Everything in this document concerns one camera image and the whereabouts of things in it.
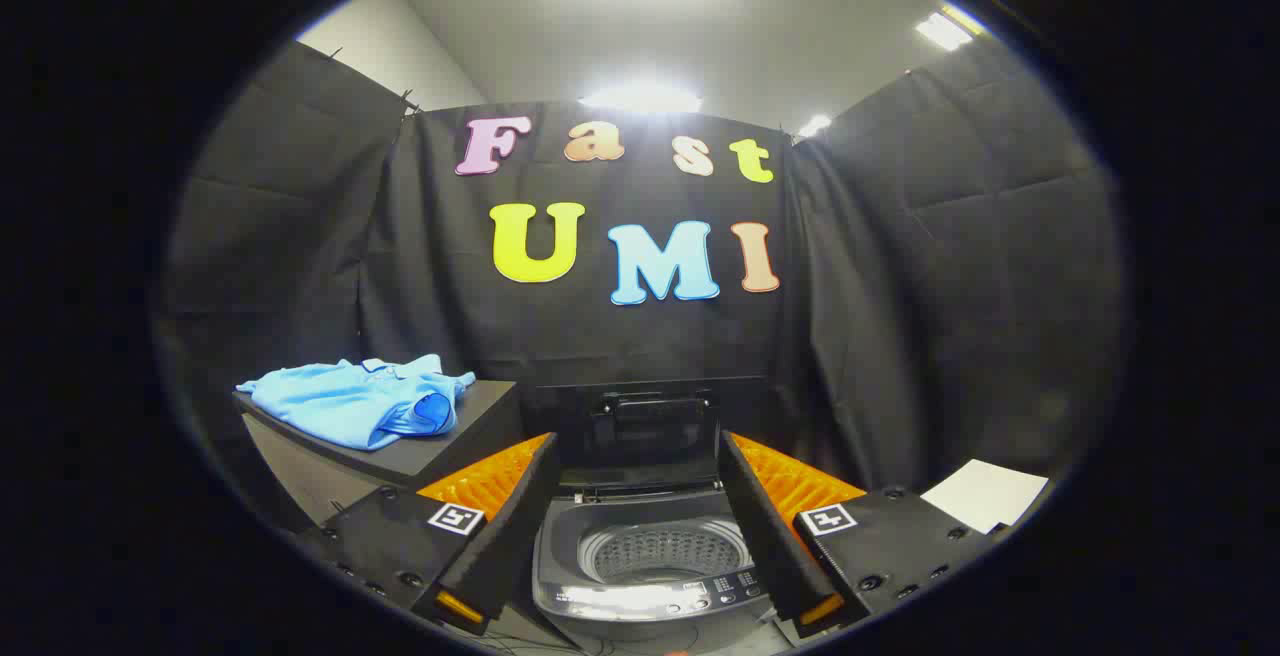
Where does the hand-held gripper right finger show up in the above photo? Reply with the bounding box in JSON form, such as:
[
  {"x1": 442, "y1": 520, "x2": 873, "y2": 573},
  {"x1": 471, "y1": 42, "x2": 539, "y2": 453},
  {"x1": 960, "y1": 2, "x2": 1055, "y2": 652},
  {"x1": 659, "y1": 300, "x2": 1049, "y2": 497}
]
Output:
[{"x1": 718, "y1": 429, "x2": 1011, "y2": 640}]

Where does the black backdrop cloth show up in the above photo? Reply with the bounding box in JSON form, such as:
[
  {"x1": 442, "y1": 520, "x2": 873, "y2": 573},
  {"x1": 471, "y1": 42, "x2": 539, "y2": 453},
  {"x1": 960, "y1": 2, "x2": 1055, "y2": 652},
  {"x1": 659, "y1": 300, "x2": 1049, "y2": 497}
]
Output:
[{"x1": 150, "y1": 36, "x2": 1131, "y2": 537}]

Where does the white paper sheet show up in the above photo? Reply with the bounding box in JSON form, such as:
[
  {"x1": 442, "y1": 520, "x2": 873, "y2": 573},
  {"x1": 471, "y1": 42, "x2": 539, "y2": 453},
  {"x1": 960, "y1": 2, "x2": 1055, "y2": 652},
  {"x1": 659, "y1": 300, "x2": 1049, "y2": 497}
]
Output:
[{"x1": 920, "y1": 458, "x2": 1049, "y2": 535}]

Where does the light blue polo shirt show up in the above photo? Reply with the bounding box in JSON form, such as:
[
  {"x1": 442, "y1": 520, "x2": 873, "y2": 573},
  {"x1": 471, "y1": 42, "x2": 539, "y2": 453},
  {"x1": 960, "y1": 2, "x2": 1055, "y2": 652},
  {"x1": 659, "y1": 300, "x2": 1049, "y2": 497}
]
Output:
[{"x1": 236, "y1": 354, "x2": 477, "y2": 452}]

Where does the grey washing machine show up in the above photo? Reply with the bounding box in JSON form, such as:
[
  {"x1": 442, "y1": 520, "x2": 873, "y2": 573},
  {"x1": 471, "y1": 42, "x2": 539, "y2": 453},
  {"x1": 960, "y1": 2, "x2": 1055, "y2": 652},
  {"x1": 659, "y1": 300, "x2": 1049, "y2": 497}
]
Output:
[{"x1": 532, "y1": 481, "x2": 791, "y2": 653}]

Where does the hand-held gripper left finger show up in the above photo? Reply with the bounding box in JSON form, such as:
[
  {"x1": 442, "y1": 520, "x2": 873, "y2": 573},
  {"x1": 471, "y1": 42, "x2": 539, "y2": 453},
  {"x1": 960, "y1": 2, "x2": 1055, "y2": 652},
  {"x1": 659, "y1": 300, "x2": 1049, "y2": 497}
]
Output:
[{"x1": 300, "y1": 431, "x2": 561, "y2": 637}]

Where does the dark grey side cabinet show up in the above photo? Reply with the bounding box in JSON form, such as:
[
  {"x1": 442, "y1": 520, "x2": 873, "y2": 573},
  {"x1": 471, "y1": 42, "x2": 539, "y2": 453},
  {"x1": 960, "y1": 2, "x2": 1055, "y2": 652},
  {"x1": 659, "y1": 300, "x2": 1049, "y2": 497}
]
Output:
[{"x1": 232, "y1": 379, "x2": 526, "y2": 537}]

